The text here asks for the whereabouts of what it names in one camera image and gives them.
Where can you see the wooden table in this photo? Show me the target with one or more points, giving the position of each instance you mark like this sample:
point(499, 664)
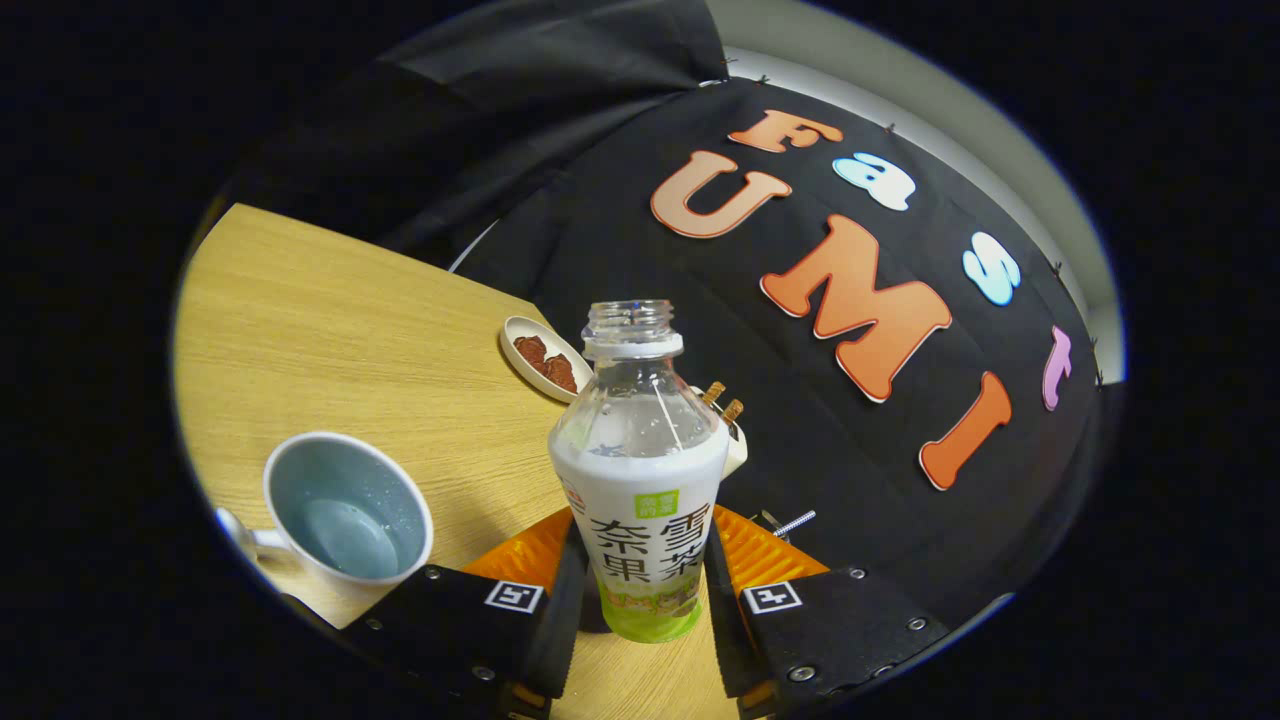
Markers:
point(350, 330)

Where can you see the clear juice bottle white label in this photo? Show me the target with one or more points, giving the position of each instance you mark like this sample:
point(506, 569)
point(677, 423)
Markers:
point(640, 480)

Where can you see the black backdrop cloth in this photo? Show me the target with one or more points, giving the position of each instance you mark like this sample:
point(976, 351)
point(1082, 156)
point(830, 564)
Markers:
point(800, 460)

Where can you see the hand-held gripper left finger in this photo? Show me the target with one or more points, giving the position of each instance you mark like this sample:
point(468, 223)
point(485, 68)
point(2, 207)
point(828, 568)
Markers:
point(565, 620)

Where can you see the white toaster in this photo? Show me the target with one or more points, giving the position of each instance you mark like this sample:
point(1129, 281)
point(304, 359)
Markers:
point(737, 455)

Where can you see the white cup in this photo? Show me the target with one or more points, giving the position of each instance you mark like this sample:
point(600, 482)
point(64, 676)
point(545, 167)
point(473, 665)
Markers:
point(330, 478)

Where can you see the brown food piece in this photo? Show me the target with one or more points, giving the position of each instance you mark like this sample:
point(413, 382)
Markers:
point(530, 350)
point(561, 373)

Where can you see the toast slice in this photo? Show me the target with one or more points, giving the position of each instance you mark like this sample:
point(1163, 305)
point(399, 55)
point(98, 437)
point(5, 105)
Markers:
point(733, 411)
point(714, 393)

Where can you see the small white plate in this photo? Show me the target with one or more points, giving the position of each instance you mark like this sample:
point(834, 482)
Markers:
point(514, 335)

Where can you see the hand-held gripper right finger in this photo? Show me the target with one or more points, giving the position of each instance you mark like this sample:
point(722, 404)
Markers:
point(725, 630)

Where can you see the clear juice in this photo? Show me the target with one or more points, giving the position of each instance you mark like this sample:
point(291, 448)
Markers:
point(350, 540)

